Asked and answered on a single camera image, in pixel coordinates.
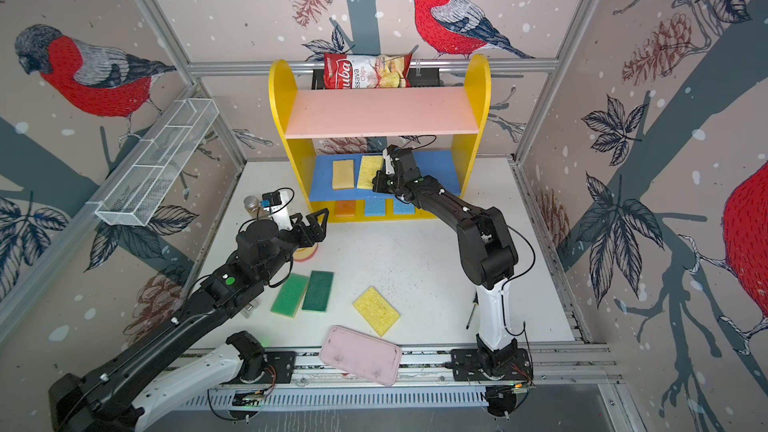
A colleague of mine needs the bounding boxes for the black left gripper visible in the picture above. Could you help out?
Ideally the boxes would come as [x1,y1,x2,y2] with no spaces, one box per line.
[260,205,329,282]

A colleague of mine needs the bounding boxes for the blue cellulose sponge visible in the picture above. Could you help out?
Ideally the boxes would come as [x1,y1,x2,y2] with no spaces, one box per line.
[364,198,387,217]
[393,199,415,216]

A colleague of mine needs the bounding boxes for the orange rectangular sponge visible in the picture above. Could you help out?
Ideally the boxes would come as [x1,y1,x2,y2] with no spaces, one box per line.
[334,200,356,217]

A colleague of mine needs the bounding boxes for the beige orange-backed sponge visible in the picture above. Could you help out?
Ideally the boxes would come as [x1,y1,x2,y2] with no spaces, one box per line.
[331,159,355,191]

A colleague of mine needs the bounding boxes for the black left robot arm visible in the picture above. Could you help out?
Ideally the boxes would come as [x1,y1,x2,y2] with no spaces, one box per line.
[48,209,329,431]

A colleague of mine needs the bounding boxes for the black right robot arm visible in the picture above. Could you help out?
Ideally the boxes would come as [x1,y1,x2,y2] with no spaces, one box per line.
[372,145,520,377]

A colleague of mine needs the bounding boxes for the yellow shelf pink blue boards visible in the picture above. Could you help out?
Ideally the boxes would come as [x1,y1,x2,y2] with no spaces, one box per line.
[267,53,493,223]

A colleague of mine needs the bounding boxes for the black box behind shelf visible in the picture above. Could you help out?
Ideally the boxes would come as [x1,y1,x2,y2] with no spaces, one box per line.
[311,68,441,90]

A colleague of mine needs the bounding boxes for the yellow smiley round sponge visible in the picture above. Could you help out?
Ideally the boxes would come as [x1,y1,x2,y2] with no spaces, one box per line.
[293,244,318,262]

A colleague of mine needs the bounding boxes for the dark green scouring sponge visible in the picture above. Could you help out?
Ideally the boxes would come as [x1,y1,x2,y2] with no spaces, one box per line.
[302,270,334,312]

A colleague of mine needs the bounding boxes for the glass spice jar silver lid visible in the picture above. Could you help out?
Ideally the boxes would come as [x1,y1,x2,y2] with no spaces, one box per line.
[243,195,263,219]

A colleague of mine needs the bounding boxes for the light green sponge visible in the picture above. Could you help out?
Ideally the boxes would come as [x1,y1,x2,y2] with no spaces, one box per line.
[270,274,309,318]

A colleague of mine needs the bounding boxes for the red chips bag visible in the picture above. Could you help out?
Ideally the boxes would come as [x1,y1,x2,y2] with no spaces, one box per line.
[323,53,412,90]

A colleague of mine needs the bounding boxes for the pink plastic tray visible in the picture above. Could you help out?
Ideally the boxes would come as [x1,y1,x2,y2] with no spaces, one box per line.
[319,326,402,387]

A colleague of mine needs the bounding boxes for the black yellow screwdriver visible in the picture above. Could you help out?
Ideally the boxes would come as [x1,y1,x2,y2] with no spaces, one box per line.
[465,292,479,330]

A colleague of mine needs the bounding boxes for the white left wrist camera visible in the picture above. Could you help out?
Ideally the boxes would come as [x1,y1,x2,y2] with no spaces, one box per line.
[260,187,295,229]

